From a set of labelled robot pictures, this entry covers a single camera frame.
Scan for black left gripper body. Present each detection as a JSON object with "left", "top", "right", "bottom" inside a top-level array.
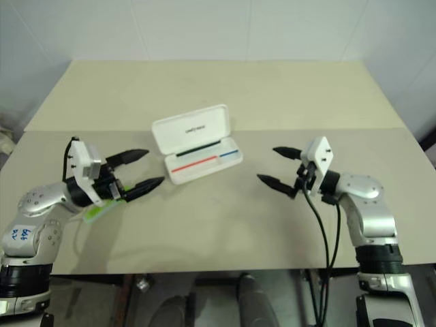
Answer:
[{"left": 91, "top": 157, "right": 129, "bottom": 202}]

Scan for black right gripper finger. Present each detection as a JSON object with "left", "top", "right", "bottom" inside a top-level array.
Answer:
[
  {"left": 272, "top": 146, "right": 302, "bottom": 161},
  {"left": 256, "top": 174, "right": 298, "bottom": 200}
]

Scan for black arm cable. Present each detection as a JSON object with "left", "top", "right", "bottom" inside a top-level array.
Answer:
[
  {"left": 301, "top": 189, "right": 330, "bottom": 327},
  {"left": 62, "top": 136, "right": 78, "bottom": 183},
  {"left": 320, "top": 200, "right": 343, "bottom": 327}
]

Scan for dark rounded shape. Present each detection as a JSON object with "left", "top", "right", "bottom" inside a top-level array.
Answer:
[{"left": 237, "top": 272, "right": 275, "bottom": 327}]

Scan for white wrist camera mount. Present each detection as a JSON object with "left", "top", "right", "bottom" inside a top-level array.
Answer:
[
  {"left": 69, "top": 138, "right": 105, "bottom": 206},
  {"left": 300, "top": 136, "right": 337, "bottom": 199}
]

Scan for brown table leg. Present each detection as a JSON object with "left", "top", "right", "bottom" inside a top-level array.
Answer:
[{"left": 114, "top": 274, "right": 134, "bottom": 327}]

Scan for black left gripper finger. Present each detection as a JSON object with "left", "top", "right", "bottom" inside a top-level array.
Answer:
[
  {"left": 123, "top": 176, "right": 166, "bottom": 202},
  {"left": 105, "top": 148, "right": 151, "bottom": 168}
]

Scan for black pen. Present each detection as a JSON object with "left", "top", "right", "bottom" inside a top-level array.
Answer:
[{"left": 176, "top": 140, "right": 219, "bottom": 158}]

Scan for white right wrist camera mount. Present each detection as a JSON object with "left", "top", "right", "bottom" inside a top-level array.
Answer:
[{"left": 300, "top": 136, "right": 337, "bottom": 199}]

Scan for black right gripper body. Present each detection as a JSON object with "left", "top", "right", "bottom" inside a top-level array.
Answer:
[{"left": 294, "top": 159, "right": 318, "bottom": 198}]

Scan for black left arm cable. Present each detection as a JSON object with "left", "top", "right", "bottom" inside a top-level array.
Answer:
[{"left": 62, "top": 136, "right": 78, "bottom": 183}]

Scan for white plastic pencil case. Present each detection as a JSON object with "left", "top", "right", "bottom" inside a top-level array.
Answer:
[{"left": 151, "top": 104, "right": 245, "bottom": 186}]

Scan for red pen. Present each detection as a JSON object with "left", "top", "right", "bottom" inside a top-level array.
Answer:
[{"left": 171, "top": 149, "right": 239, "bottom": 172}]

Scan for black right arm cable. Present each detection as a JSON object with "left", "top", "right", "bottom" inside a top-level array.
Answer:
[
  {"left": 320, "top": 200, "right": 343, "bottom": 327},
  {"left": 301, "top": 189, "right": 330, "bottom": 327}
]

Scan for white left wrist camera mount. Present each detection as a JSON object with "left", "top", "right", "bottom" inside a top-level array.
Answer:
[{"left": 69, "top": 138, "right": 105, "bottom": 206}]

